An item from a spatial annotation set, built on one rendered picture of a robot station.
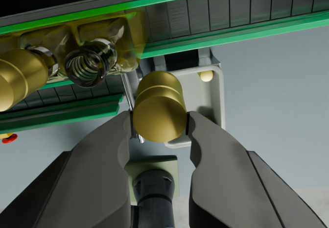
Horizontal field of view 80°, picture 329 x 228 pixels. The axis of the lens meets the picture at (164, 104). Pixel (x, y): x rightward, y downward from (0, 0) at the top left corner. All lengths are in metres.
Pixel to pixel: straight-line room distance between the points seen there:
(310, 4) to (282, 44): 0.17
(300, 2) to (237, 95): 0.28
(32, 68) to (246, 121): 0.61
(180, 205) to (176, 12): 1.98
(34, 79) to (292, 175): 0.88
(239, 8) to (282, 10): 0.08
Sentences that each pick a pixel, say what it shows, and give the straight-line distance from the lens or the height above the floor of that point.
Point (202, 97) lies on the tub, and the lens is 0.58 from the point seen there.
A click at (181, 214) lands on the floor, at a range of 2.31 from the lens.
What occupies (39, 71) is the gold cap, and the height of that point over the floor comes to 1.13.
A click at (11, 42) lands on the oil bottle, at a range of 0.26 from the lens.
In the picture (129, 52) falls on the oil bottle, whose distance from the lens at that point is 0.21.
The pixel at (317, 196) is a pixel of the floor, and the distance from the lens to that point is 2.61.
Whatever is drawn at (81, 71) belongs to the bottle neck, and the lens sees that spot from 0.17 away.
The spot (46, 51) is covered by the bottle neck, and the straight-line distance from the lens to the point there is 0.22.
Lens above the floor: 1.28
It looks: 63 degrees down
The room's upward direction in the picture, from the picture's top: 178 degrees clockwise
